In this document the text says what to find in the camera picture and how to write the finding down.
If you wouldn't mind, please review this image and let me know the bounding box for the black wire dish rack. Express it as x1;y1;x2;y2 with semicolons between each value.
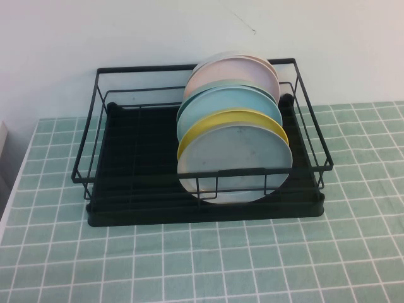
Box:
71;57;335;203
85;94;326;229

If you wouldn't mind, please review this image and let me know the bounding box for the pink round plate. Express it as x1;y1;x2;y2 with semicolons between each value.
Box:
184;56;281;105

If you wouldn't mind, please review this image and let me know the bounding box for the grey round plate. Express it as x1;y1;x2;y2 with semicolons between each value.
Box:
176;124;294;204

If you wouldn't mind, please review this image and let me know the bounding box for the light blue round plate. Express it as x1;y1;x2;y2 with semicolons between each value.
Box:
176;85;283;145

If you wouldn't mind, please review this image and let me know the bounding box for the yellow round plate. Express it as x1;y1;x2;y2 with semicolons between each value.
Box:
177;108;290;158

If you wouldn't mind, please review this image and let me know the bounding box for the cream round plate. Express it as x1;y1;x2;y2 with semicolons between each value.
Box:
192;54;280;83

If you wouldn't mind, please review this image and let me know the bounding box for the green round plate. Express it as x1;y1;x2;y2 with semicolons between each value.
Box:
178;78;278;121

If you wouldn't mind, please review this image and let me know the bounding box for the green checkered tablecloth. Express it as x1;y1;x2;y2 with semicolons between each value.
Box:
0;100;404;303

